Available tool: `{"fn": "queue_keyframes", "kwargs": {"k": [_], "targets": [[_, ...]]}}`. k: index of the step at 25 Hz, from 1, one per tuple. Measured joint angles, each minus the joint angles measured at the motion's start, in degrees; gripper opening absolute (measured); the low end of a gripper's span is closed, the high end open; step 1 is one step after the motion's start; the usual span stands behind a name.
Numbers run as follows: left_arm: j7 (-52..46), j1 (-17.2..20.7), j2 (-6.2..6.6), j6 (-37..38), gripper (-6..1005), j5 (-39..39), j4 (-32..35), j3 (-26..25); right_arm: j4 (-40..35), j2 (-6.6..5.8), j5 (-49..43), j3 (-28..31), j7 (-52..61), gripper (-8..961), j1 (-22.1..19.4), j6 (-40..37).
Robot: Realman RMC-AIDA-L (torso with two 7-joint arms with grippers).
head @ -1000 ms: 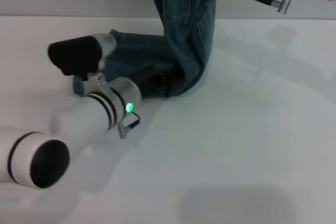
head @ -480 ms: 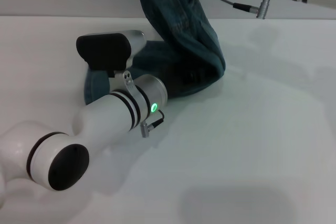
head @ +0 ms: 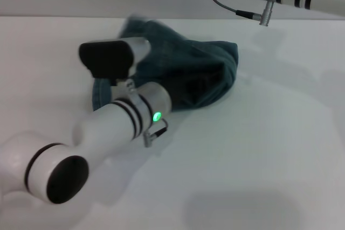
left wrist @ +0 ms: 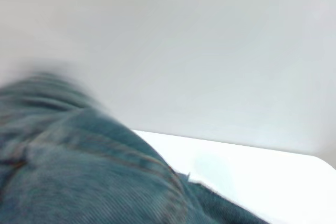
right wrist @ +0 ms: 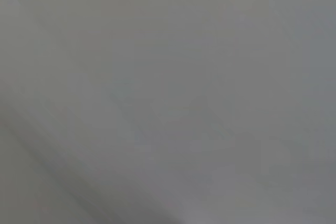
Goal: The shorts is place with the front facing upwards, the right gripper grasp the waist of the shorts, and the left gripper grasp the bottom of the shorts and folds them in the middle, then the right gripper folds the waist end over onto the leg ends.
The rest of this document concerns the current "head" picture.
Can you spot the blue denim shorts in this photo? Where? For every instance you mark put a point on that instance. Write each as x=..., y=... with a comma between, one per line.
x=172, y=52

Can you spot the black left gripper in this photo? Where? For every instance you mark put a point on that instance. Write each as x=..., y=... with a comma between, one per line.
x=191, y=90

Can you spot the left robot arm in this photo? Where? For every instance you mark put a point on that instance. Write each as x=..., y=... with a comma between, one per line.
x=107, y=130

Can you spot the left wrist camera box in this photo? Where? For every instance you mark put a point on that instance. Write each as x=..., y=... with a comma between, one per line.
x=107, y=57

